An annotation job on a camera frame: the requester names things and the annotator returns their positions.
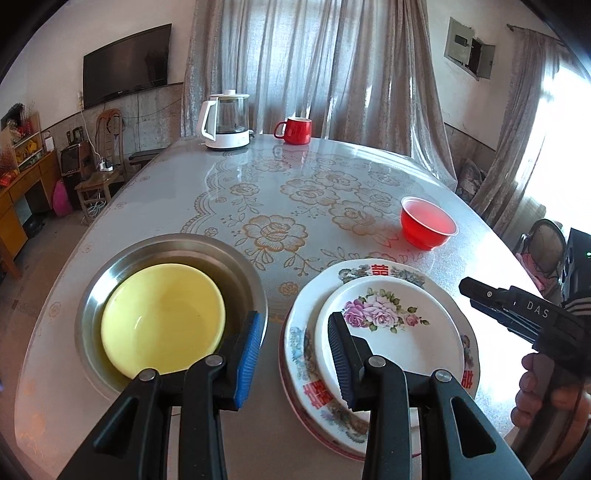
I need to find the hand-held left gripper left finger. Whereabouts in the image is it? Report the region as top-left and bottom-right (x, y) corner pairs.
(58, 310), (263, 480)

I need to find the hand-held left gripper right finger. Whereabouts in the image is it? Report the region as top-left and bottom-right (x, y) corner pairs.
(327, 311), (534, 480)

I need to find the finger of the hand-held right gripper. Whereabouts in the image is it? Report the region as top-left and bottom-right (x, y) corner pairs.
(459, 277), (513, 309)
(470, 298), (539, 346)

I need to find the small flower print plate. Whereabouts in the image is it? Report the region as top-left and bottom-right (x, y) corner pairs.
(314, 276), (465, 402)

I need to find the red plastic bowl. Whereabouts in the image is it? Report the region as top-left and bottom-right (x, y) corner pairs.
(400, 196), (458, 251)

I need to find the yellow bowl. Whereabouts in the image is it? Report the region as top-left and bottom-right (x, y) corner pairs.
(100, 263), (227, 377)

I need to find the stainless steel bowl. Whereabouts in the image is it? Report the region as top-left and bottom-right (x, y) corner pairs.
(75, 233), (269, 395)

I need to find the person's right hand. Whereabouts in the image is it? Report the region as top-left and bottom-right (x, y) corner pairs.
(510, 353), (591, 430)

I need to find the wicker back chair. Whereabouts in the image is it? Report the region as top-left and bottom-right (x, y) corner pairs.
(515, 219), (566, 296)

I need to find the narrow grey curtain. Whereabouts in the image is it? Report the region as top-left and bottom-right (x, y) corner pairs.
(468, 28), (591, 241)

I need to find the dark wooden bench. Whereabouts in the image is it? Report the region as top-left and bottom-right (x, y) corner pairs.
(128, 148), (164, 174)

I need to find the wooden chair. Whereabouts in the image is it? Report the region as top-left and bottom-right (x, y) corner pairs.
(75, 108), (125, 225)

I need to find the red mug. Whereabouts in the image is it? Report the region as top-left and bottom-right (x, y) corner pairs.
(274, 117), (312, 145)

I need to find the white glass electric kettle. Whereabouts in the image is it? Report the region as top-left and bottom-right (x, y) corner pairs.
(198, 90), (254, 151)

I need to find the pink bag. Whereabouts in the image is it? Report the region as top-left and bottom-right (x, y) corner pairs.
(52, 180), (74, 217)

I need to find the dark wooden speaker cabinet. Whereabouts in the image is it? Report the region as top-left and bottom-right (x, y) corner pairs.
(60, 141), (93, 195)

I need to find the wide grey curtain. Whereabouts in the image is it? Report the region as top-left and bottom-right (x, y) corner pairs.
(180, 0), (458, 190)

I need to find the yellow wooden desk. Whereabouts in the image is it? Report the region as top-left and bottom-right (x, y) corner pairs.
(0, 150), (58, 280)

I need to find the white desktop shelf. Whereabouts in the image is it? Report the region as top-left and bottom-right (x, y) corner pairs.
(11, 131), (44, 174)

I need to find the black flat screen television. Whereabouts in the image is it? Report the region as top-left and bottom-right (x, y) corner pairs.
(83, 23), (172, 110)

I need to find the wall electrical box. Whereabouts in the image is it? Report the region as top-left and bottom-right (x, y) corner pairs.
(444, 17), (496, 83)

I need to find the white power cable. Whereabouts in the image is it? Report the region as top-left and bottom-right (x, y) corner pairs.
(79, 92), (106, 163)

